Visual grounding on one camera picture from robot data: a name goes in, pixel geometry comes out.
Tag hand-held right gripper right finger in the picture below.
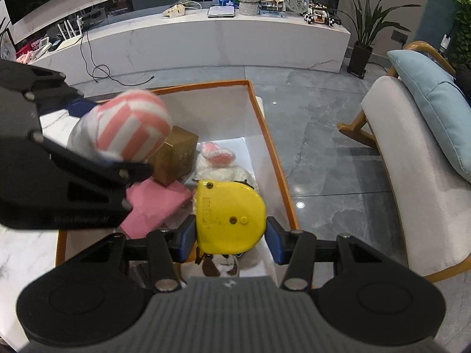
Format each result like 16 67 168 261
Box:
266 216 385 291

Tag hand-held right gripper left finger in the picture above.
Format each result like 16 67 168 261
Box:
79 215 198 292

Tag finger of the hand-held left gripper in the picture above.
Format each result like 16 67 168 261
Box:
31 131 154 214
22 65 97 119

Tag pink wallet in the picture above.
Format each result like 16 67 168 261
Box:
119 176 194 240

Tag white plush pink striped hat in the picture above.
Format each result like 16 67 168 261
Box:
67 89 173 164

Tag yellow tape measure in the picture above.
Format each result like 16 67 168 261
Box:
194 179 268 257

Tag brown cardboard box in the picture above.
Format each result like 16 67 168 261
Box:
147 126 200 187

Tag white crochet bunny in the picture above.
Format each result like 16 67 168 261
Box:
193 141 260 200

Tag orange storage box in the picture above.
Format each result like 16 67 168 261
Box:
55 79 299 289

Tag white wifi router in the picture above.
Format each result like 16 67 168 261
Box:
58 14 84 41

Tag white power strip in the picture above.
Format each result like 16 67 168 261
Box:
162 4 187 19

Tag white marble tv cabinet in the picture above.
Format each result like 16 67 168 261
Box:
11 4 352 87

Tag wooden white armchair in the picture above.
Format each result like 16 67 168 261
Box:
337 40 471 284

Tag silver laptop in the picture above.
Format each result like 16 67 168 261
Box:
207 5 236 19

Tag light blue cushion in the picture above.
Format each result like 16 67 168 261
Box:
386 49 471 185

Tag black white checkered figurines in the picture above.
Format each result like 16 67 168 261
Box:
303 2 338 27

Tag green potted plant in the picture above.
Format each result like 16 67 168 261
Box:
333 0 422 80

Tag leafy green houseplant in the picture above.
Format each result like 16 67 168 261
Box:
442 0 471 71

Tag black cable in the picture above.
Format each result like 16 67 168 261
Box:
79 29 155 84

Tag brown white plush keychain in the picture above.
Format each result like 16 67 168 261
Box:
200 253 242 277

